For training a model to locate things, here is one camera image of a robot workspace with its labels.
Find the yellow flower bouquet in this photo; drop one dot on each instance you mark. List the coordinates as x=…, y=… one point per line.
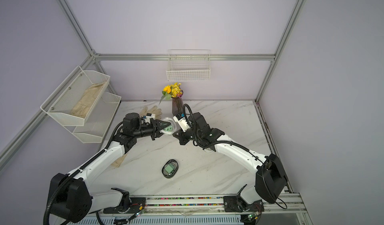
x=172, y=91

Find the clear round case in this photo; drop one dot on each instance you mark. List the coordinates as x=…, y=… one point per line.
x=172, y=122

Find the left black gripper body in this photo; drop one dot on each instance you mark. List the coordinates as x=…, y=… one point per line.
x=150, y=130

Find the green charger plug front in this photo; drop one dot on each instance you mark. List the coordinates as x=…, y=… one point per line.
x=169, y=168

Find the lower white mesh basket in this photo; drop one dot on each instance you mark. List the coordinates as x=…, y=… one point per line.
x=99, y=120

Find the dark ribbed vase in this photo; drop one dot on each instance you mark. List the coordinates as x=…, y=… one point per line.
x=177, y=105

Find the beige leather glove table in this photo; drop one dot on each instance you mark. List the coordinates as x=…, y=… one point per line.
x=117, y=163

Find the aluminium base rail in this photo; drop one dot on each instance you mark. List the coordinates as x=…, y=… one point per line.
x=186, y=205

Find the white fabric glove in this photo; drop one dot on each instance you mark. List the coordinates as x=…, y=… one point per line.
x=153, y=110

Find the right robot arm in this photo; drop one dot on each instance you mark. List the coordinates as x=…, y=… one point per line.
x=270, y=175

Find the upper white mesh basket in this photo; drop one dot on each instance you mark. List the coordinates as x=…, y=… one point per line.
x=61, y=102

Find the green charger plug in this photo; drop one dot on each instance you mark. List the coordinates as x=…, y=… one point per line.
x=168, y=130
x=169, y=168

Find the white mesh basket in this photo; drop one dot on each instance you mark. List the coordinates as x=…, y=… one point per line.
x=61, y=102
x=99, y=120

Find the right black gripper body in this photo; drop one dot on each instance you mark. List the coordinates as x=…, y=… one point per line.
x=191, y=135

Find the beige glove in basket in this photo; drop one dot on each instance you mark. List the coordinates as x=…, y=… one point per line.
x=83, y=106

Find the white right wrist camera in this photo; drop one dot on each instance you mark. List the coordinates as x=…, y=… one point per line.
x=181, y=120

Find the white wire wall basket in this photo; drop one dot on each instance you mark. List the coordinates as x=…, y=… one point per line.
x=188, y=65

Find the aluminium cage frame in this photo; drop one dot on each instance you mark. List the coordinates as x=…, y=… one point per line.
x=8, y=154

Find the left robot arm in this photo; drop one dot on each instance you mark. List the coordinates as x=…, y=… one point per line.
x=69, y=195

